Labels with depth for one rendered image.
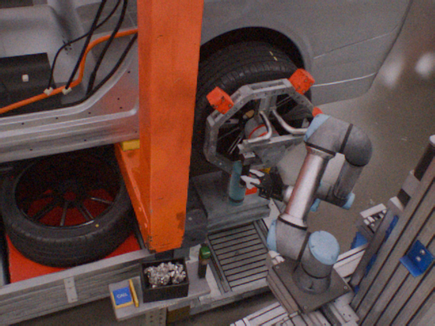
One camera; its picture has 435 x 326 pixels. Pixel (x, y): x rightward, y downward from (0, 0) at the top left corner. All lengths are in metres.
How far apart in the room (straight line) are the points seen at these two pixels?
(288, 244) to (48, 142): 1.20
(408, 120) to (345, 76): 1.52
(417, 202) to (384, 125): 2.56
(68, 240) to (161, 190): 0.62
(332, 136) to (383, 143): 2.17
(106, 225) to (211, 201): 0.73
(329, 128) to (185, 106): 0.51
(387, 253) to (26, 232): 1.60
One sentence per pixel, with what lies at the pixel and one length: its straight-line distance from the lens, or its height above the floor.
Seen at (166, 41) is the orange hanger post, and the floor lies 1.65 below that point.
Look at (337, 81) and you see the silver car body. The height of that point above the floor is 0.90.
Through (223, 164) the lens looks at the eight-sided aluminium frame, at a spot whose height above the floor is 0.68.
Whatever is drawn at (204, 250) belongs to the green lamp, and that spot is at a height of 0.66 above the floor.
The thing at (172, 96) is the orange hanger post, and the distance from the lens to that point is 1.74.
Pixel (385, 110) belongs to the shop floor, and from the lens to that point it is 4.34.
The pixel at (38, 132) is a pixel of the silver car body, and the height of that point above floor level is 0.90.
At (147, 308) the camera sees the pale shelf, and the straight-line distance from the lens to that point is 2.35.
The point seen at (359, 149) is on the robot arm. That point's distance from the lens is 1.88.
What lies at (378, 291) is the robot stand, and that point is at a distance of 1.99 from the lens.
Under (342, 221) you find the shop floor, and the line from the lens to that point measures 3.38.
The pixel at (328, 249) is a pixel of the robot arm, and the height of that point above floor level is 1.04.
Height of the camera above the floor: 2.52
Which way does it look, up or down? 45 degrees down
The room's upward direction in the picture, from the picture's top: 9 degrees clockwise
